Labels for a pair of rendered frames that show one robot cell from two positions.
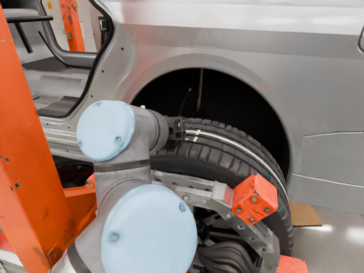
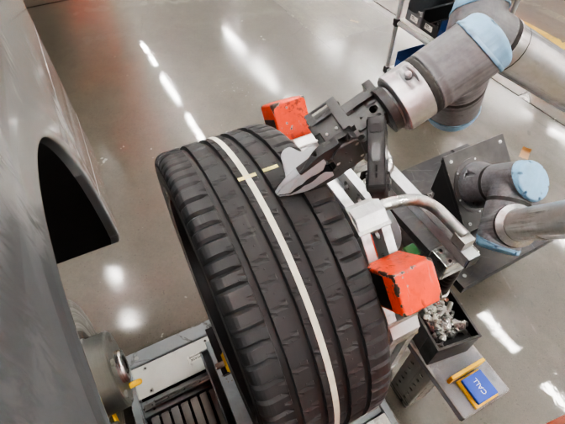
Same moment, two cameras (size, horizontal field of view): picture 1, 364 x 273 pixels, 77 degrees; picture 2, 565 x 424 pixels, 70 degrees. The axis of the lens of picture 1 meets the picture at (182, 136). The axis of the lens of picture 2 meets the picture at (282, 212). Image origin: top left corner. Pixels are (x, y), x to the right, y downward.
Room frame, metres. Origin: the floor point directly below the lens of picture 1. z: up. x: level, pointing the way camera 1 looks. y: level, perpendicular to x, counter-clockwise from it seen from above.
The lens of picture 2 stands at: (0.89, 0.32, 1.65)
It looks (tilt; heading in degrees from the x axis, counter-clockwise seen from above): 51 degrees down; 227
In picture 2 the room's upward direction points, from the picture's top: straight up
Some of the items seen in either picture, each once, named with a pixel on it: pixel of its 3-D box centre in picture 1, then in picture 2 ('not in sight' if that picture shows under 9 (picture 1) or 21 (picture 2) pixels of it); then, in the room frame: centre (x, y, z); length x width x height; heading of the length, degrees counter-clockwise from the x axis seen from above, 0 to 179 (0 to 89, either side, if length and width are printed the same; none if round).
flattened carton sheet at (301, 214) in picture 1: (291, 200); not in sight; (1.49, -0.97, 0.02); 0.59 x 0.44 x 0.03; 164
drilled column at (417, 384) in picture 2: not in sight; (421, 372); (0.22, 0.31, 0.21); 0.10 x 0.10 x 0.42; 74
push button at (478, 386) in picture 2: not in sight; (478, 387); (0.26, 0.44, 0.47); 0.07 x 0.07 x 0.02; 74
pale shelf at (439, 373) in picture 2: not in sight; (434, 338); (0.21, 0.28, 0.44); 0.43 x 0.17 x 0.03; 74
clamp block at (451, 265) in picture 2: not in sight; (451, 257); (0.31, 0.22, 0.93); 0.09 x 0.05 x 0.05; 164
